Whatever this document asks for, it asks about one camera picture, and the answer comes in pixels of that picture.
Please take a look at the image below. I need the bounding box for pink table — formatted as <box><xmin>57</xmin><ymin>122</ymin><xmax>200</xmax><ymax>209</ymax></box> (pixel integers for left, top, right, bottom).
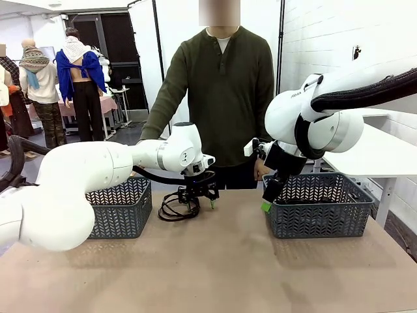
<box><xmin>27</xmin><ymin>96</ymin><xmax>120</xmax><ymax>134</ymax></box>

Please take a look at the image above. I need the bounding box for grey plastic lattice basket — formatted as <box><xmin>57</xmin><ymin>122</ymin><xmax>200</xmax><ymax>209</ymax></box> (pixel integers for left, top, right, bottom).
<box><xmin>262</xmin><ymin>171</ymin><xmax>375</xmax><ymax>239</ymax></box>
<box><xmin>85</xmin><ymin>175</ymin><xmax>153</xmax><ymax>241</ymax></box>

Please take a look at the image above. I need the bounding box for person in olive henley shirt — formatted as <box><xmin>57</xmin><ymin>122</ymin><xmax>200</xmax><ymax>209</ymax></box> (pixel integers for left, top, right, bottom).
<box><xmin>162</xmin><ymin>0</ymin><xmax>275</xmax><ymax>190</ymax></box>

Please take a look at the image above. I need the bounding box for mannequin with blue cardigan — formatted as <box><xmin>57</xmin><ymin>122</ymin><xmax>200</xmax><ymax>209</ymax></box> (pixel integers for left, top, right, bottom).
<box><xmin>55</xmin><ymin>27</ymin><xmax>108</xmax><ymax>143</ymax></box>

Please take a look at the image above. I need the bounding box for small grey desk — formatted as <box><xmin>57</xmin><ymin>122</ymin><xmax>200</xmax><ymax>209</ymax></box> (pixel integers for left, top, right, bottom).
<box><xmin>110</xmin><ymin>87</ymin><xmax>133</xmax><ymax>128</ymax></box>

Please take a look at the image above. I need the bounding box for left arm white wrist camera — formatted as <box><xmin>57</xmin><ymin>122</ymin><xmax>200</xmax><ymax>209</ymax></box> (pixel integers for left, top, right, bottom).
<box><xmin>192</xmin><ymin>155</ymin><xmax>216</xmax><ymax>174</ymax></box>

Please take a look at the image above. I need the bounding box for mannequin with patterned scarf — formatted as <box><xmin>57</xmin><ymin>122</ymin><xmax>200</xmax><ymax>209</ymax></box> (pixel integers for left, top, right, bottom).
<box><xmin>18</xmin><ymin>38</ymin><xmax>68</xmax><ymax>149</ymax></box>

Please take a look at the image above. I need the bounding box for bystander in plaid shirt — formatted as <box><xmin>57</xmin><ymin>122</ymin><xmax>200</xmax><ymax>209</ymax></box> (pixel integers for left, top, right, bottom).
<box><xmin>0</xmin><ymin>44</ymin><xmax>35</xmax><ymax>140</ymax></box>

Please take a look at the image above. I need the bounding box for black framed glass door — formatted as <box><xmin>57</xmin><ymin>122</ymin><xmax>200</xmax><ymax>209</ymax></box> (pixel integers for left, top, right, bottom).
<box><xmin>66</xmin><ymin>12</ymin><xmax>149</xmax><ymax>112</ymax></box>

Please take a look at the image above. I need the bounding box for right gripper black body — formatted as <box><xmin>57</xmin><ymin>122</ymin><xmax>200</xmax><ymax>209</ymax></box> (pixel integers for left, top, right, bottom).
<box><xmin>264</xmin><ymin>142</ymin><xmax>307</xmax><ymax>179</ymax></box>

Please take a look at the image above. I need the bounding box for person's left hand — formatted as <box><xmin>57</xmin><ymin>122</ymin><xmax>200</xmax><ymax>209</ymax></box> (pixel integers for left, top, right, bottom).
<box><xmin>255</xmin><ymin>158</ymin><xmax>271</xmax><ymax>180</ymax></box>

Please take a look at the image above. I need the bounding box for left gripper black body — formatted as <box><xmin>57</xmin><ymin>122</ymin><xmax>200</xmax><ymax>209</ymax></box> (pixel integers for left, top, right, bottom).
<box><xmin>182</xmin><ymin>174</ymin><xmax>212</xmax><ymax>195</ymax></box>

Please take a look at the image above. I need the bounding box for white table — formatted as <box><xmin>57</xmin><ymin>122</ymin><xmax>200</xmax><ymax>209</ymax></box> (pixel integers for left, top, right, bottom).
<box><xmin>312</xmin><ymin>109</ymin><xmax>417</xmax><ymax>229</ymax></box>

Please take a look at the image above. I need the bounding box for white folding screen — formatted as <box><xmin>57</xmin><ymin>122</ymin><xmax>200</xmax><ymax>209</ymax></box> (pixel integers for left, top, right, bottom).
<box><xmin>128</xmin><ymin>0</ymin><xmax>284</xmax><ymax>143</ymax></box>

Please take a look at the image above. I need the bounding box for right arm white wrist camera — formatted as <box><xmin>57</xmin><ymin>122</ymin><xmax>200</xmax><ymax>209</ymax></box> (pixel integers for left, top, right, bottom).
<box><xmin>243</xmin><ymin>138</ymin><xmax>273</xmax><ymax>160</ymax></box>

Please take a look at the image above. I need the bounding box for arm white wrist camera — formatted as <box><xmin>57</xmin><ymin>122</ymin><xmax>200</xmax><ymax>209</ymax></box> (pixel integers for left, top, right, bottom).
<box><xmin>192</xmin><ymin>155</ymin><xmax>216</xmax><ymax>174</ymax></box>
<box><xmin>243</xmin><ymin>138</ymin><xmax>273</xmax><ymax>160</ymax></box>

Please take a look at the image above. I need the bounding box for person's right forearm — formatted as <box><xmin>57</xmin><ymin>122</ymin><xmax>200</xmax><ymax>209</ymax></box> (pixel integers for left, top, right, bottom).
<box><xmin>138</xmin><ymin>94</ymin><xmax>183</xmax><ymax>143</ymax></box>

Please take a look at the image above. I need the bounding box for person's left forearm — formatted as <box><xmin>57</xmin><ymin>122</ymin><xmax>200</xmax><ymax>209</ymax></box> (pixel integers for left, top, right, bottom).
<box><xmin>253</xmin><ymin>104</ymin><xmax>271</xmax><ymax>142</ymax></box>

